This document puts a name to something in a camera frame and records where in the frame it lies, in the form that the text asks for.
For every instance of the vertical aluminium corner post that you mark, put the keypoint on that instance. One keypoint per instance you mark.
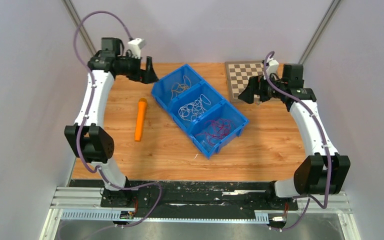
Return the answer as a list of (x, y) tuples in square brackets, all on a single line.
[(325, 20)]

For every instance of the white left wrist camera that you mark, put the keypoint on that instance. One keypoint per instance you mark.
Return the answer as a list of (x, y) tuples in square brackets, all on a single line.
[(135, 47)]

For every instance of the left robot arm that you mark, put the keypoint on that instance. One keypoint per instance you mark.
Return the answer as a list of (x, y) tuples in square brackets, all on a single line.
[(86, 136)]

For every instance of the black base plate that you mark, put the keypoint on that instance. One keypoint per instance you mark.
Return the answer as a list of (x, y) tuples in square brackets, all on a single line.
[(208, 200)]

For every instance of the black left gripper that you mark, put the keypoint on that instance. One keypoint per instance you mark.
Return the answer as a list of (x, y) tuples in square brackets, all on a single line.
[(147, 76)]

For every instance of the orange cylindrical toy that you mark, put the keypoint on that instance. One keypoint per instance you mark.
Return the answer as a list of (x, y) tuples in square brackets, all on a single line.
[(140, 119)]

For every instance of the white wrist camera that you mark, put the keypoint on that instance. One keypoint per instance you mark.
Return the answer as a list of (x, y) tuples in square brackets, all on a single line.
[(270, 66), (135, 47)]

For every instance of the wooden chessboard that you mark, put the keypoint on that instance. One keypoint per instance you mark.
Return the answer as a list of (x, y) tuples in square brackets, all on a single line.
[(237, 76)]

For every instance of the left vertical corner post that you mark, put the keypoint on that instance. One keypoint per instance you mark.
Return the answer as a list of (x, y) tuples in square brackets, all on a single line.
[(81, 35)]

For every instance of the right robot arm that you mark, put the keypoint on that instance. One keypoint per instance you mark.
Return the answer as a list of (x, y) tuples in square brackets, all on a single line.
[(324, 169)]

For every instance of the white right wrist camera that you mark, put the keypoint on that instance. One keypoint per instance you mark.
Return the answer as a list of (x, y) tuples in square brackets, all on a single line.
[(270, 66)]

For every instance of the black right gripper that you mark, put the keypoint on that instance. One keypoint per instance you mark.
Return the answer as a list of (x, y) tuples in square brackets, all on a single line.
[(257, 83)]

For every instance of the blue plastic compartment bin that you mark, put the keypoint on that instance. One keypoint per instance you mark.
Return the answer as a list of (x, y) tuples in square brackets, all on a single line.
[(208, 119)]

